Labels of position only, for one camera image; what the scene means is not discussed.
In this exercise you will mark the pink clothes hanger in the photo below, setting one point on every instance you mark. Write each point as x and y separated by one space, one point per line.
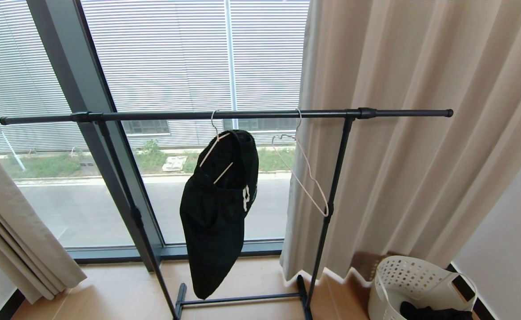
208 153
309 166

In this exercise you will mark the black clothes rack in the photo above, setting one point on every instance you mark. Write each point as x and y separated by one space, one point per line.
176 115

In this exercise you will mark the window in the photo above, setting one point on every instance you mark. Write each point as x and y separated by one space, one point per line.
78 66

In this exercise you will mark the black garment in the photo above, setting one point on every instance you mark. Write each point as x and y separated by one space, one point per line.
420 310
216 231

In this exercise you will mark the beige curtain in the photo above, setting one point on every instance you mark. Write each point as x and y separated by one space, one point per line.
11 235
420 89

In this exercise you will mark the white laundry basket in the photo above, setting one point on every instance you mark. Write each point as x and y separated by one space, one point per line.
416 275

